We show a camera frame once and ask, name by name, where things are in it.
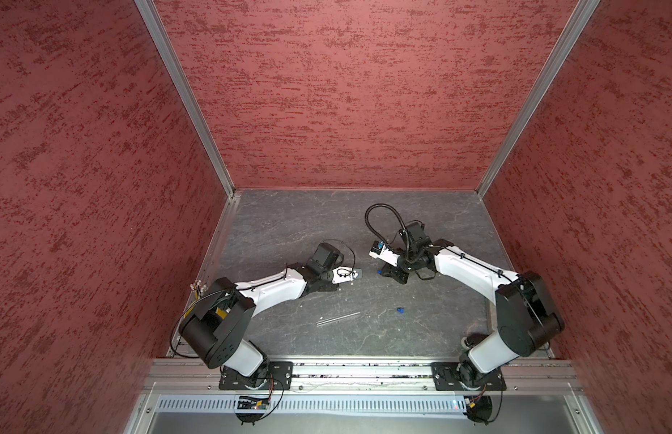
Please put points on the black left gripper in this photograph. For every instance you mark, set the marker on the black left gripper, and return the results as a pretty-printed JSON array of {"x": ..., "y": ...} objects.
[{"x": 328, "y": 287}]

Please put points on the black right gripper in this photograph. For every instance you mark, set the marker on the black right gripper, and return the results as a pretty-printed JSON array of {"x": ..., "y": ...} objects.
[{"x": 394, "y": 273}]

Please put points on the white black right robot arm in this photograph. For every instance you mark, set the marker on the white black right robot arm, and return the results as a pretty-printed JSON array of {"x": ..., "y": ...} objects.
[{"x": 527, "y": 316}]

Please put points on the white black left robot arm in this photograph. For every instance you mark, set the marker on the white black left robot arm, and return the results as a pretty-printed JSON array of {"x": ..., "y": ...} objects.
[{"x": 214, "y": 326}]

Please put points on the pencils in cup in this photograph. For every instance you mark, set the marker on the pencils in cup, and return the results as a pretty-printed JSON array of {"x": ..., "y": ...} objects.
[{"x": 198, "y": 289}]

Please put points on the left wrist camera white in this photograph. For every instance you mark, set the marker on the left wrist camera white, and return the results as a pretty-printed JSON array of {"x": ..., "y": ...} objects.
[{"x": 344, "y": 274}]

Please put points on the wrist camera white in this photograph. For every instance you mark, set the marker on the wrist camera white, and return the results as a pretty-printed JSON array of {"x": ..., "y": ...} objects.
[
  {"x": 344, "y": 274},
  {"x": 380, "y": 251}
]

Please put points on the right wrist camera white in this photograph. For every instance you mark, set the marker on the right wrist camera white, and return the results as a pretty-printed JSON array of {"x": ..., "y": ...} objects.
[{"x": 380, "y": 251}]

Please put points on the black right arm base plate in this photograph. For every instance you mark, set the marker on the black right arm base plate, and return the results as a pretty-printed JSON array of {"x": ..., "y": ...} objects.
[{"x": 450, "y": 377}]

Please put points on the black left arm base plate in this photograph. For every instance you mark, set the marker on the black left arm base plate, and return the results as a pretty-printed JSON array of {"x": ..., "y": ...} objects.
[{"x": 268, "y": 374}]

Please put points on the aluminium front rail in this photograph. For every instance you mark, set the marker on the aluminium front rail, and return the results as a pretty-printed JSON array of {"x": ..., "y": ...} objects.
[{"x": 388, "y": 375}]

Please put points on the white slotted cable duct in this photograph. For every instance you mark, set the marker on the white slotted cable duct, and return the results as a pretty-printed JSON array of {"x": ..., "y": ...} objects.
[{"x": 446, "y": 406}]

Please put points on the aluminium corner frame post left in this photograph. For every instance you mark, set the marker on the aluminium corner frame post left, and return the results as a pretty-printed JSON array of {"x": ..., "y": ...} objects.
[{"x": 170, "y": 59}]

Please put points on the aluminium corner frame post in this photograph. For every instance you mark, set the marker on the aluminium corner frame post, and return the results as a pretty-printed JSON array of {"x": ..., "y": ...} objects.
[
  {"x": 575, "y": 26},
  {"x": 170, "y": 59}
]

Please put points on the aluminium corner frame post right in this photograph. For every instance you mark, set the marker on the aluminium corner frame post right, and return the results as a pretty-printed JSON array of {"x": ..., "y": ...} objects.
[{"x": 575, "y": 26}]

